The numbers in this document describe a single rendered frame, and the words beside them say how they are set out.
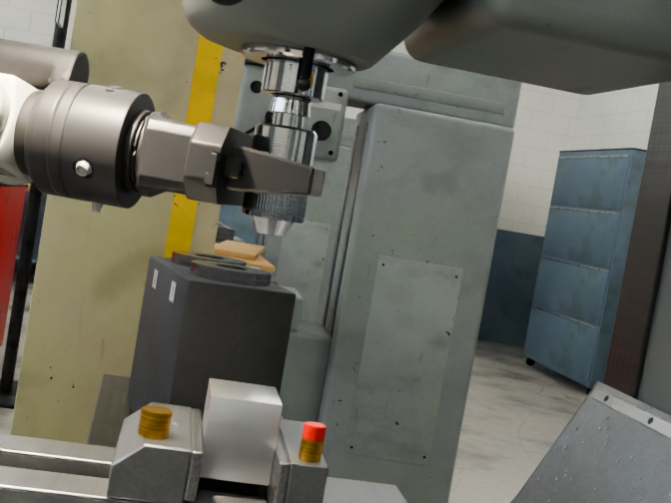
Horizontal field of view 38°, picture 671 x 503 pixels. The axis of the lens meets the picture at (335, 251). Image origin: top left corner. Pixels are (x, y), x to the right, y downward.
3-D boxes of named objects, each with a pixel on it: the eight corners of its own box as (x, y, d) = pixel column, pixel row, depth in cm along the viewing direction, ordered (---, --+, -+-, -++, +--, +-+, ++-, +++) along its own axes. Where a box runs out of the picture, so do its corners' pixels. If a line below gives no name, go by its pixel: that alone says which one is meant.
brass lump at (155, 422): (136, 436, 66) (140, 411, 66) (138, 428, 68) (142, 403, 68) (168, 440, 66) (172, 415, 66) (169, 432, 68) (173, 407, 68)
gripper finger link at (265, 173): (310, 204, 69) (226, 189, 70) (318, 160, 69) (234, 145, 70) (307, 203, 68) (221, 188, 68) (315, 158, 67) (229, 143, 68)
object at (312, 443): (299, 461, 67) (305, 425, 67) (297, 454, 68) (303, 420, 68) (322, 463, 67) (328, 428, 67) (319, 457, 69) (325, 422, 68)
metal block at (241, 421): (197, 477, 69) (211, 394, 68) (197, 453, 74) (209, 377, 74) (269, 486, 69) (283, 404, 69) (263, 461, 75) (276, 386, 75)
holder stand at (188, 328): (159, 456, 100) (190, 266, 99) (125, 402, 120) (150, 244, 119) (269, 463, 104) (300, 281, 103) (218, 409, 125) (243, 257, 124)
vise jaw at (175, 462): (105, 497, 64) (114, 440, 64) (119, 446, 77) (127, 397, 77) (194, 508, 65) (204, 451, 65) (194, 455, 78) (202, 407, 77)
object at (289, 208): (313, 226, 71) (327, 147, 70) (254, 216, 69) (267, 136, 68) (289, 220, 75) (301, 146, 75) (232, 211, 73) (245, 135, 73)
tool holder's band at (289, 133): (327, 147, 70) (329, 134, 70) (267, 136, 68) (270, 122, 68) (301, 146, 75) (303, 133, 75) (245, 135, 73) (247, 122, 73)
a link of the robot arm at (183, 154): (229, 97, 66) (62, 69, 67) (205, 237, 66) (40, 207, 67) (264, 117, 78) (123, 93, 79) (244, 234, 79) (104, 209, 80)
